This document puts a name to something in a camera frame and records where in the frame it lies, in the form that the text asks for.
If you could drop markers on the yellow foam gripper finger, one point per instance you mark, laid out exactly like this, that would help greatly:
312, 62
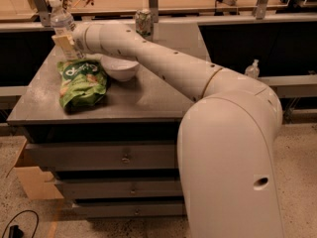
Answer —
67, 45

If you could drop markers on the clear plastic water bottle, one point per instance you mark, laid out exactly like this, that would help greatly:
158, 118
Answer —
61, 20

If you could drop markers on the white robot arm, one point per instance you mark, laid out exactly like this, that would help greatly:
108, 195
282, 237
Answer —
225, 139

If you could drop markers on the green rice chip bag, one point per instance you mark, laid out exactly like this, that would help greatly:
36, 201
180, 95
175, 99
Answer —
83, 82

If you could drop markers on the hand sanitizer pump bottle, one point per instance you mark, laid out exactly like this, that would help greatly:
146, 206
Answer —
253, 70

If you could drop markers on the white bowl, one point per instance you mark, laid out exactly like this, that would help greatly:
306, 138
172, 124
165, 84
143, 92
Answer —
120, 69

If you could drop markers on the grey drawer cabinet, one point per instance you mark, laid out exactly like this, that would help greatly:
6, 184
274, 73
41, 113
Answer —
116, 158

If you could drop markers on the cardboard box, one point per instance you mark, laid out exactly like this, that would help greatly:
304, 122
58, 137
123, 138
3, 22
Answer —
36, 184

